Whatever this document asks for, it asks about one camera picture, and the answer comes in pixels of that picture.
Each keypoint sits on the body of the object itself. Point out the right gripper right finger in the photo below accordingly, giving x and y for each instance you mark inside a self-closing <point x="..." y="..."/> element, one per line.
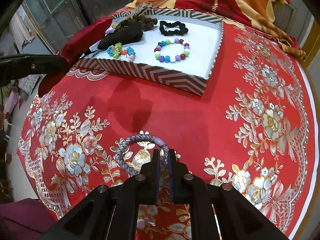
<point x="186" y="188"/>

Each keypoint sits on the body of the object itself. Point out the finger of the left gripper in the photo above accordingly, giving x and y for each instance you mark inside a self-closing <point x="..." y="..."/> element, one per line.
<point x="14" y="67"/>

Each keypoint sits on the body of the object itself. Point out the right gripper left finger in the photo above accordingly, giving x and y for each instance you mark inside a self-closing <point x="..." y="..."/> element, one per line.
<point x="141" y="189"/>

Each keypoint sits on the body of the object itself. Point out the red velvet bow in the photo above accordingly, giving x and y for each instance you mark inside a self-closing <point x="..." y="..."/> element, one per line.
<point x="74" y="48"/>

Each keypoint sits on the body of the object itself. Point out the black headband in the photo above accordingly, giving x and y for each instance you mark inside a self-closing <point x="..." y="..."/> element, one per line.
<point x="132" y="34"/>

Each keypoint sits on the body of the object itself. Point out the leopard print bow scrunchie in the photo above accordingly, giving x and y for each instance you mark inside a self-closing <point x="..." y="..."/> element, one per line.
<point x="137" y="15"/>

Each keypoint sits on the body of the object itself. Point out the black scrunchie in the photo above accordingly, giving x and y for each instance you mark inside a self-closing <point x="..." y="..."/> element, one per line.
<point x="172" y="29"/>

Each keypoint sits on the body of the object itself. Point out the metal glass door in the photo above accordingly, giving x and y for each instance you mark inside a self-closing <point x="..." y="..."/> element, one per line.
<point x="58" y="20"/>

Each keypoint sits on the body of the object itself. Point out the red floral table cloth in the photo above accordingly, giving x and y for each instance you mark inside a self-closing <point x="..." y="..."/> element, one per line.
<point x="255" y="127"/>

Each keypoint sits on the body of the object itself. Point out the striped white tray box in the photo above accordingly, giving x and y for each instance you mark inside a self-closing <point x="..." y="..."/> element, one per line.
<point x="184" y="62"/>

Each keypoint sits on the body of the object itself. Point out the orange red folded blanket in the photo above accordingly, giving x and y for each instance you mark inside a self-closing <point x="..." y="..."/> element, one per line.
<point x="258" y="14"/>

